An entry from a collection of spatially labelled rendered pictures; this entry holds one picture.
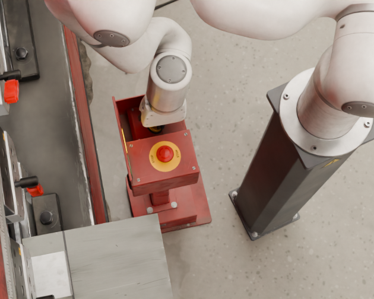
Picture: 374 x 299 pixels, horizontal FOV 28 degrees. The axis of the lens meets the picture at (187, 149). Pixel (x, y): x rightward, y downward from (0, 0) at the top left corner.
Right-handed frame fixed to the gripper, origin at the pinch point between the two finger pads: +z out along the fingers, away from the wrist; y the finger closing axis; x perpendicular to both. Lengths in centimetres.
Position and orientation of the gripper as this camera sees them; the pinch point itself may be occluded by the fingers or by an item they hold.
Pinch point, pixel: (159, 120)
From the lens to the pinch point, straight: 176.2
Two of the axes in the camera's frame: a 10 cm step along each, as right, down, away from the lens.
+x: -2.2, -9.4, 2.5
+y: 9.7, -1.9, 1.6
